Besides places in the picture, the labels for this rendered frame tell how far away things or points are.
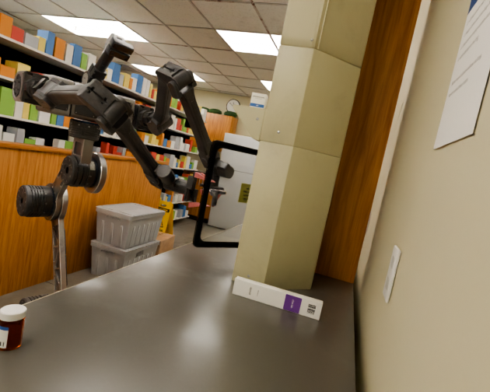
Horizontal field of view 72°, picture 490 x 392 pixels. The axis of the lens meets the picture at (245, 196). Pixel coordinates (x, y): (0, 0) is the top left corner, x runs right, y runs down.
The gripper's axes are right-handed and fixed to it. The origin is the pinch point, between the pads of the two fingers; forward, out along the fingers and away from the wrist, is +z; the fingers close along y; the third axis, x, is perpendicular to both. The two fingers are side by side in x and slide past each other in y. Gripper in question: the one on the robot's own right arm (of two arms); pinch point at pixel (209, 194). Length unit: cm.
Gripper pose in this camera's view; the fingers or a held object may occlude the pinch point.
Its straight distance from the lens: 133.1
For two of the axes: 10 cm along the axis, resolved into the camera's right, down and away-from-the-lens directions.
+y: 2.2, -9.7, -0.8
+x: 2.9, -0.1, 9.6
